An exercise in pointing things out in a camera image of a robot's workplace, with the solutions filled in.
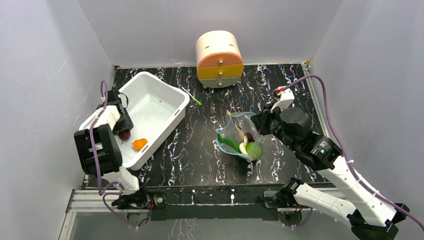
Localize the grey toy fish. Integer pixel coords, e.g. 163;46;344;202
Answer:
232;117;245;143

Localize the clear zip top bag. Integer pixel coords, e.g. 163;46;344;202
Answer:
216;111;262;162

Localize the green toy apple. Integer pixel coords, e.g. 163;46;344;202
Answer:
245;142;262;161

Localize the white plastic bin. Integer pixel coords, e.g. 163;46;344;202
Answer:
78;71;191;171

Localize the cream toy garlic piece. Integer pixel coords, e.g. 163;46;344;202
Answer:
239;136;249;155

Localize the green toy chili pepper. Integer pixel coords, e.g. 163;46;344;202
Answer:
217;133;241;153

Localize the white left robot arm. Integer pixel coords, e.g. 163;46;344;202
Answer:
73;90;150;208

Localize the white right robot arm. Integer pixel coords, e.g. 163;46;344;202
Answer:
250;105;409;240

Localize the orange toy food piece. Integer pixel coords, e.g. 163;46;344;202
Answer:
131;138;148;152

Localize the green white pen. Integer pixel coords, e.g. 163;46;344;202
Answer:
181;87;203;107

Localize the round orange drawer cabinet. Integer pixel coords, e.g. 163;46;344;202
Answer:
195;30;244;89

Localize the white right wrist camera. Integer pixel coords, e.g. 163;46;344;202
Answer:
270;86;295;113

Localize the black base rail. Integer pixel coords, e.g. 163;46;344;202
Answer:
117;184;316;229

